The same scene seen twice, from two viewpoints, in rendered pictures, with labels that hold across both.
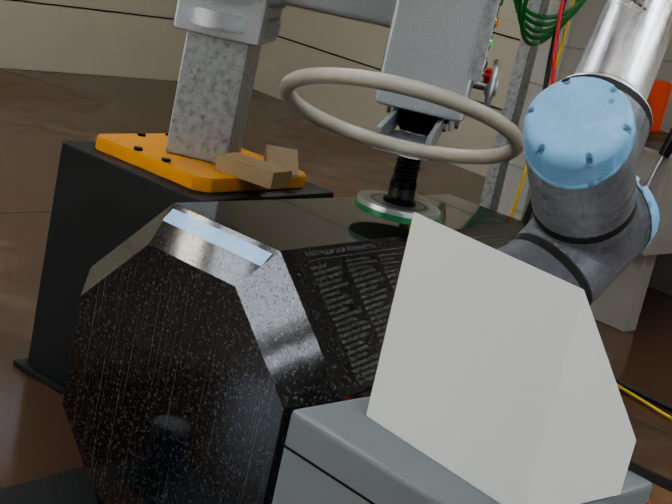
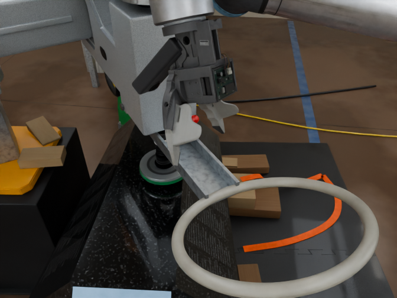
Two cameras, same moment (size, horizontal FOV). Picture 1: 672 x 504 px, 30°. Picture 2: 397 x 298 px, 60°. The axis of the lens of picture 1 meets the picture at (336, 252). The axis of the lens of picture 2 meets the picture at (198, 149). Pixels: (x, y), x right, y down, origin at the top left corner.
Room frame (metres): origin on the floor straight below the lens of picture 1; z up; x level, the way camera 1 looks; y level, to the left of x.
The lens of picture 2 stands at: (2.08, 0.39, 1.89)
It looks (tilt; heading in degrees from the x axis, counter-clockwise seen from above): 39 degrees down; 325
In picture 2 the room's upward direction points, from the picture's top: straight up
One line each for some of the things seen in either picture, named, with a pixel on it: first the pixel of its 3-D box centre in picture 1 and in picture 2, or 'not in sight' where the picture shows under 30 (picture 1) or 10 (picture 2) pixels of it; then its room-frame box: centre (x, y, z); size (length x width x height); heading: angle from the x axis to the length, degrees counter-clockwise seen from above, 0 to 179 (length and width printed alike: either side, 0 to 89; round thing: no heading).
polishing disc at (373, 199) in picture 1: (398, 204); (164, 164); (3.09, -0.13, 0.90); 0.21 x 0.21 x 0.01
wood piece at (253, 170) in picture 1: (253, 170); (42, 156); (3.57, 0.29, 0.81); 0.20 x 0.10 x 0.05; 62
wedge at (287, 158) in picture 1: (282, 161); (42, 130); (3.80, 0.22, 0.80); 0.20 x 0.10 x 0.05; 8
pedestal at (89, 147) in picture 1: (179, 280); (24, 208); (3.76, 0.46, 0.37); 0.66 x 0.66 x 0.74; 54
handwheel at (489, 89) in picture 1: (477, 84); not in sight; (3.20, -0.26, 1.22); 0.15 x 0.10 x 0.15; 175
